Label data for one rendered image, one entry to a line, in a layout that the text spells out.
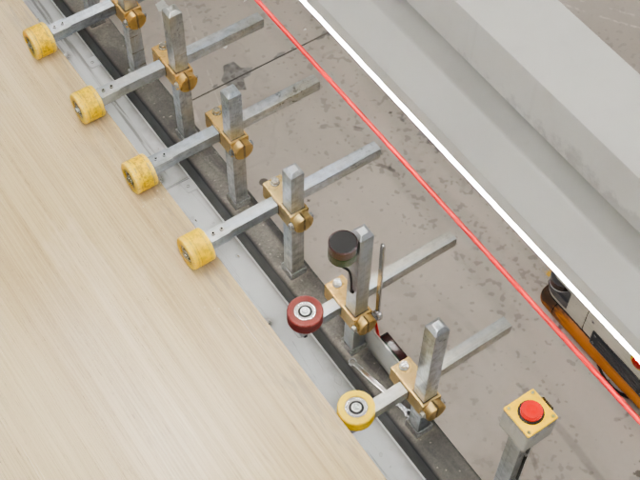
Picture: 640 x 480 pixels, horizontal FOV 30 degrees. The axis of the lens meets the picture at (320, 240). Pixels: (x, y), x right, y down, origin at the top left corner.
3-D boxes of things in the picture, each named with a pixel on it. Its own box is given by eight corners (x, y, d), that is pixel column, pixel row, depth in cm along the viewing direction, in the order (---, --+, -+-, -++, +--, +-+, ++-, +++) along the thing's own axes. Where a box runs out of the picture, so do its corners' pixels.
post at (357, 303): (355, 337, 280) (364, 220, 241) (364, 348, 279) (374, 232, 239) (343, 344, 279) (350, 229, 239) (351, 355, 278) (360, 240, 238)
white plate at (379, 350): (338, 308, 284) (339, 286, 276) (404, 390, 272) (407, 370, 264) (336, 310, 284) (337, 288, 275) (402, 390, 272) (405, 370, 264)
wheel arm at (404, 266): (447, 238, 281) (449, 228, 277) (455, 248, 279) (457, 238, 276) (293, 329, 267) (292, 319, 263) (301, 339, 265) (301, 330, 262)
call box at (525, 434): (526, 406, 221) (533, 387, 215) (550, 435, 218) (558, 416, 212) (497, 426, 219) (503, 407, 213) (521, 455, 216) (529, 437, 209)
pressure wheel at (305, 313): (310, 313, 272) (310, 288, 262) (330, 339, 268) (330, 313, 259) (280, 330, 269) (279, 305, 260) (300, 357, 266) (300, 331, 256)
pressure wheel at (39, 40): (60, 53, 298) (50, 48, 304) (48, 24, 294) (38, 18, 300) (39, 63, 296) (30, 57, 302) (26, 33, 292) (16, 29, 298)
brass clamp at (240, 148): (225, 116, 288) (224, 102, 284) (255, 152, 282) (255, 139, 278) (203, 127, 286) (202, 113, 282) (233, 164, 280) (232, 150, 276)
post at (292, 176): (295, 277, 297) (295, 159, 258) (304, 288, 296) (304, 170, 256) (284, 284, 296) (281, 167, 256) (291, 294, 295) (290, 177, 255)
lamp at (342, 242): (344, 281, 258) (347, 225, 240) (359, 300, 255) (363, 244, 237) (322, 294, 256) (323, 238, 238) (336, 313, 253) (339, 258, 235)
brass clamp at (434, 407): (409, 365, 262) (410, 353, 258) (447, 411, 256) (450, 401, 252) (387, 379, 260) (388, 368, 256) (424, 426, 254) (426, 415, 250)
